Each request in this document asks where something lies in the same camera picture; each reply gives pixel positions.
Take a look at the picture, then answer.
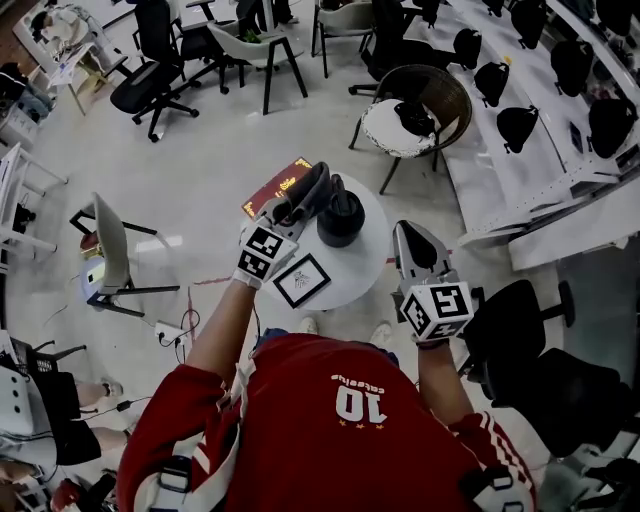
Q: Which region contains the black picture frame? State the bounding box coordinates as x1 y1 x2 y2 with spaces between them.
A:
272 252 333 310

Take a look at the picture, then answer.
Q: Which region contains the round white side table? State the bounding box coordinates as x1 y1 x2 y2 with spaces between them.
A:
239 169 391 312

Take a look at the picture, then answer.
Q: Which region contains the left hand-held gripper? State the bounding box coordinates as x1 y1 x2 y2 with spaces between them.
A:
232 196 318 291

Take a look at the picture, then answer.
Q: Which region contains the red helmet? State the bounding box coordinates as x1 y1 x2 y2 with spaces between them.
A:
49 477 84 512

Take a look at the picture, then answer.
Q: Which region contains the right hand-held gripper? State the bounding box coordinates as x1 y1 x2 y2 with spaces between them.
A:
391 219 476 345

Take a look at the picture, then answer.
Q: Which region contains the white desk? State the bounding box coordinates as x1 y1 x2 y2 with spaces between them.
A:
0 142 69 261

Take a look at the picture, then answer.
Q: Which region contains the small black bag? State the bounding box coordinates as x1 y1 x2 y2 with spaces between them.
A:
393 101 437 139

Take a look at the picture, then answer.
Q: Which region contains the white device case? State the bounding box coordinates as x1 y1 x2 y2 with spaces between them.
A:
0 364 36 437

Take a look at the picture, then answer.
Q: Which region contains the grey chair with black legs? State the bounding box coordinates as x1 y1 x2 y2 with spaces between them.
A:
68 192 181 319
207 20 310 116
310 0 376 79

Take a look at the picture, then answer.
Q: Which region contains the dark wicker chair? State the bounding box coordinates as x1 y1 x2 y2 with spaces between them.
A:
348 64 474 196

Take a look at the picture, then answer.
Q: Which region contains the person's left forearm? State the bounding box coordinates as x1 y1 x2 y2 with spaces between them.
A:
185 279 259 371

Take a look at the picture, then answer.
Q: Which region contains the white shelving rack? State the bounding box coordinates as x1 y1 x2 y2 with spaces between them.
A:
424 0 640 271

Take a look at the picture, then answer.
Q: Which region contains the red and gold box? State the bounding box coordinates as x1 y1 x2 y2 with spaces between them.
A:
79 232 104 259

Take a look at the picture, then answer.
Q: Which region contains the white round floor device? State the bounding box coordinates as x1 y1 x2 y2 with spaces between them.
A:
79 257 107 306

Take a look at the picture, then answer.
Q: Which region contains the white power strip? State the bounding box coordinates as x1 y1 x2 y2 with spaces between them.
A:
154 321 190 347

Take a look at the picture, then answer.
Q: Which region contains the black office chair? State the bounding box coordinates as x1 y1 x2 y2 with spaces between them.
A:
169 0 246 96
348 0 461 97
109 0 201 144
459 278 634 459

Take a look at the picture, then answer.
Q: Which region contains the person's red jersey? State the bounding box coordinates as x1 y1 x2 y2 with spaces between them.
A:
115 333 539 512

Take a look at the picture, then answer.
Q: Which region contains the person's right forearm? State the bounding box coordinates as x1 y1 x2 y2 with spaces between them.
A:
417 340 476 426

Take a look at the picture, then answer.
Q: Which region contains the small white folding table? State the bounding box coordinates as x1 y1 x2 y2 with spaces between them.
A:
47 42 109 117

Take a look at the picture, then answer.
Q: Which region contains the grey knitted sock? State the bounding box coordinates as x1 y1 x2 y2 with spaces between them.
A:
283 160 333 225

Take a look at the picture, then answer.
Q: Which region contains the red hardcover book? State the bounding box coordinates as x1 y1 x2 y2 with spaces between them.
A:
241 156 314 220

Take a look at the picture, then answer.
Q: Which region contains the white seat cushion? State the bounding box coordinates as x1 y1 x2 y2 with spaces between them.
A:
360 98 437 159

